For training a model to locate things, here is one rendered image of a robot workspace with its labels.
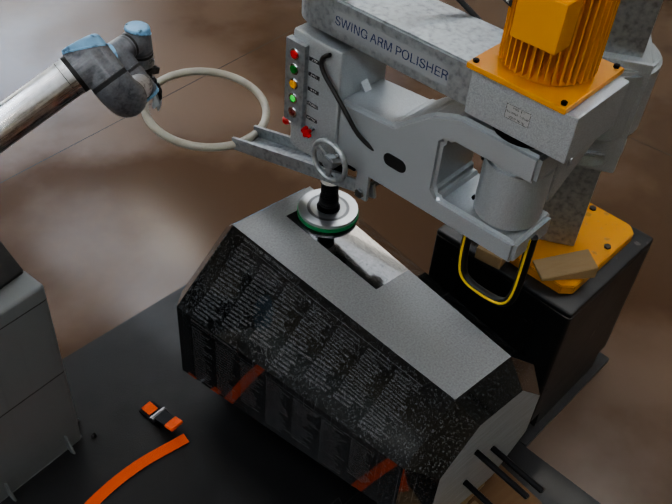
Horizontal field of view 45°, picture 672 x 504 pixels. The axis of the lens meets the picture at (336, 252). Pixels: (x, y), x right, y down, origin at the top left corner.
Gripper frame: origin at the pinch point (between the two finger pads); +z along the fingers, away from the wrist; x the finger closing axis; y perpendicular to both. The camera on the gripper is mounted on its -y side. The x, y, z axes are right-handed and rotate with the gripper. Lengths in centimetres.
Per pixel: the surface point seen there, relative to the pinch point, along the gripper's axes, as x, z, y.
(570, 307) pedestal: 172, 15, 33
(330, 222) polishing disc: 85, 1, 37
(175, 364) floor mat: 27, 88, 56
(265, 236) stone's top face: 66, 3, 49
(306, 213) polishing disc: 76, 1, 35
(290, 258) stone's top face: 77, 2, 56
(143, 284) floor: -7, 93, 17
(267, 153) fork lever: 57, -11, 22
